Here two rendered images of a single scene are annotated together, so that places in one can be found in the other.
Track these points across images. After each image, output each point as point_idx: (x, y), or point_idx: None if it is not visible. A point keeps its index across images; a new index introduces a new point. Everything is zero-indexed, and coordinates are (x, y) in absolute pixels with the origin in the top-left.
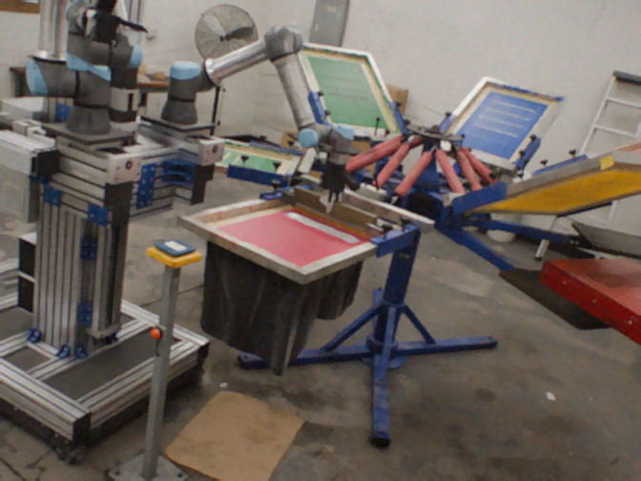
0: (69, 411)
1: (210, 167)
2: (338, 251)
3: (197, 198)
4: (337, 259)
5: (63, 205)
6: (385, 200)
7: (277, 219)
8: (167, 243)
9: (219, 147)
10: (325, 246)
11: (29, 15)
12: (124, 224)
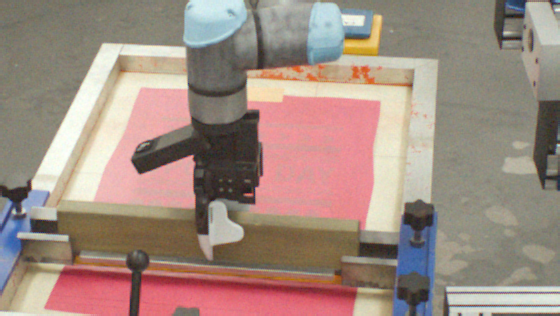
0: (471, 294)
1: (553, 107)
2: (111, 174)
3: (538, 161)
4: (80, 103)
5: None
6: None
7: (332, 215)
8: (360, 17)
9: (535, 48)
10: (146, 174)
11: None
12: (498, 43)
